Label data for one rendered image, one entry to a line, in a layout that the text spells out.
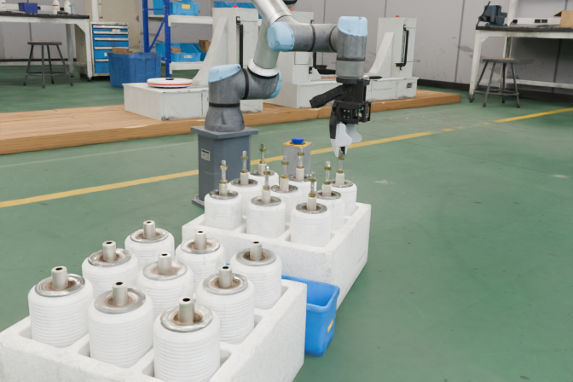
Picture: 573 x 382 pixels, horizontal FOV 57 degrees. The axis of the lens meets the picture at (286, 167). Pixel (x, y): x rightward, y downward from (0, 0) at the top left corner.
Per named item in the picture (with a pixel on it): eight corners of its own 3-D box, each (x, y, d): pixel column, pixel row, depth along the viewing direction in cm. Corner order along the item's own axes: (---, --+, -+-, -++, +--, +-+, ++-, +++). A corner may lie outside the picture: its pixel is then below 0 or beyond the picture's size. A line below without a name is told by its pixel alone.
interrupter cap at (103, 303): (83, 309, 79) (83, 304, 79) (116, 287, 86) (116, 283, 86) (124, 321, 76) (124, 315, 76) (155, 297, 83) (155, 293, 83)
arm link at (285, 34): (228, -56, 164) (281, 24, 132) (260, -53, 168) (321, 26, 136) (222, -21, 171) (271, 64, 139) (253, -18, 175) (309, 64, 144)
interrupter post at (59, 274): (49, 289, 85) (47, 270, 84) (60, 283, 87) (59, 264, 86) (60, 292, 84) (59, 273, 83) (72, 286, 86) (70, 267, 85)
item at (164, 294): (129, 370, 94) (124, 276, 89) (161, 342, 102) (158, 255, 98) (175, 384, 90) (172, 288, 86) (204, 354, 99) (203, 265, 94)
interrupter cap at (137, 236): (122, 240, 105) (121, 237, 104) (145, 228, 111) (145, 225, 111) (153, 247, 102) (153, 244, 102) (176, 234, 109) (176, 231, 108)
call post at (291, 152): (280, 237, 174) (282, 145, 166) (287, 230, 180) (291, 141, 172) (300, 241, 171) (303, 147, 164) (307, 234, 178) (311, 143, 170)
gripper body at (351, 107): (356, 127, 136) (360, 79, 133) (328, 123, 141) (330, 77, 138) (370, 123, 143) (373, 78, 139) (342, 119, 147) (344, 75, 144)
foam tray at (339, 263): (182, 292, 136) (181, 226, 132) (249, 240, 172) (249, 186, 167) (327, 326, 123) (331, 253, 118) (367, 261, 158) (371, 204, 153)
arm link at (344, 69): (330, 60, 137) (346, 59, 144) (329, 78, 138) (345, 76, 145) (356, 61, 133) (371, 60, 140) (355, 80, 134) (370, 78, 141)
